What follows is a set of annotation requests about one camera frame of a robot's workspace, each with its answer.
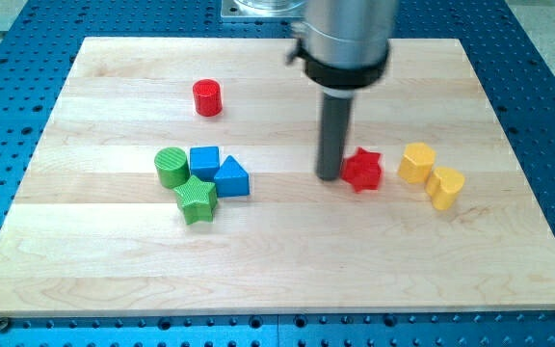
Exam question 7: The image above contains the yellow hexagon block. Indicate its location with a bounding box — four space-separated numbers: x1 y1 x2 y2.
397 143 436 183

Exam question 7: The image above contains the yellow heart block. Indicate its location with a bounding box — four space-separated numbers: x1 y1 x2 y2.
425 167 465 210

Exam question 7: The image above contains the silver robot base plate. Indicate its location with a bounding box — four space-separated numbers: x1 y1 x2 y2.
221 0 306 22

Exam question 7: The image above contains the red cylinder block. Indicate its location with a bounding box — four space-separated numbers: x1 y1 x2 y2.
192 79 223 117

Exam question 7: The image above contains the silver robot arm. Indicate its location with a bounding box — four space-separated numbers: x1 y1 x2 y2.
286 0 399 99

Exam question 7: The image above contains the blue cube block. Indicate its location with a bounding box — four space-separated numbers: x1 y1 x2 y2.
190 147 220 181

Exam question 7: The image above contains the red star block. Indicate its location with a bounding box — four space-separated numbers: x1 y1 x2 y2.
340 147 383 193

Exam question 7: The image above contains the green cylinder block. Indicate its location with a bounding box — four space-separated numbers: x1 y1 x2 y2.
154 147 190 189

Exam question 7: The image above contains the green star block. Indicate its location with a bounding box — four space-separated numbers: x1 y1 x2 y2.
173 175 218 225

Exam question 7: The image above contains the light wooden board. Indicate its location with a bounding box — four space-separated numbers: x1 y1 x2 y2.
0 37 555 317

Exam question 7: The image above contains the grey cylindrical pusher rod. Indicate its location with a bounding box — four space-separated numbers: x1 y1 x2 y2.
315 90 354 181

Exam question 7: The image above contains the blue triangle block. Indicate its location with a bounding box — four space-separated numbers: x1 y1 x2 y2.
214 155 250 198

